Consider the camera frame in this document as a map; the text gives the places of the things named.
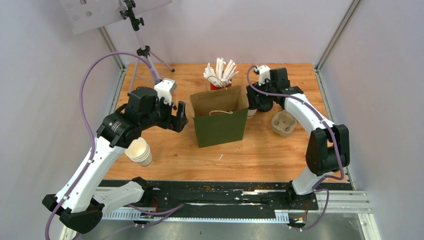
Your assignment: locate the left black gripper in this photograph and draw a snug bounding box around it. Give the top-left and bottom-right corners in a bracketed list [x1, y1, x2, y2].
[141, 94, 190, 133]

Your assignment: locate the green paper bag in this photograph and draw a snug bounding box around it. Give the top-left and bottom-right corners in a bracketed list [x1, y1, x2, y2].
[189, 85, 249, 148]

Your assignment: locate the stack of white cups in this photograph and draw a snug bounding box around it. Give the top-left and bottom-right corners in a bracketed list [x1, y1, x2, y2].
[124, 137, 154, 167]

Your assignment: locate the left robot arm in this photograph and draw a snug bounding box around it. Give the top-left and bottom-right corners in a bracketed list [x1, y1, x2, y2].
[42, 86, 188, 234]

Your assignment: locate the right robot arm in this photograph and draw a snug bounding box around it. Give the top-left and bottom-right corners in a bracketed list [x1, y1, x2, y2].
[246, 65, 350, 209]

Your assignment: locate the red straw holder cup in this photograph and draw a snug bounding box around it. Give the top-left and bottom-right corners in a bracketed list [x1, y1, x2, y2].
[210, 83, 232, 91]

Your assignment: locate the white wrapped straws bundle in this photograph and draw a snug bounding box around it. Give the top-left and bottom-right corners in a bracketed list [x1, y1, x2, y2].
[203, 57, 239, 87]

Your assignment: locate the white perforated board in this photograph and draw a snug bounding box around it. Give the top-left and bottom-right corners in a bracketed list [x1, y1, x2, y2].
[58, 0, 173, 36]

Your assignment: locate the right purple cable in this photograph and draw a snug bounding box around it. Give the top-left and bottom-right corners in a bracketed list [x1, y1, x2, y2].
[246, 65, 346, 232]

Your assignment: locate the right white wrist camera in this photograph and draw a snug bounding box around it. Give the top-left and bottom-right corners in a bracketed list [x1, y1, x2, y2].
[253, 65, 271, 86]

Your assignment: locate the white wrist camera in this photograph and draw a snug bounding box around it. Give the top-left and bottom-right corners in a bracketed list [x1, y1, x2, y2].
[253, 65, 271, 86]
[154, 78, 177, 106]

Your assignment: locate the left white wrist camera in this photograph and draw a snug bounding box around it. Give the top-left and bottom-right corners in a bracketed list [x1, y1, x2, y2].
[154, 78, 177, 106]

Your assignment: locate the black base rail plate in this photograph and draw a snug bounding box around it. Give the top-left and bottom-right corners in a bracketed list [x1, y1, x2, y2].
[132, 180, 354, 220]

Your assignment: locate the silver camera tripod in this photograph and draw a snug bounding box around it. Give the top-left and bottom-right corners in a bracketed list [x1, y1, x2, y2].
[119, 0, 175, 85]

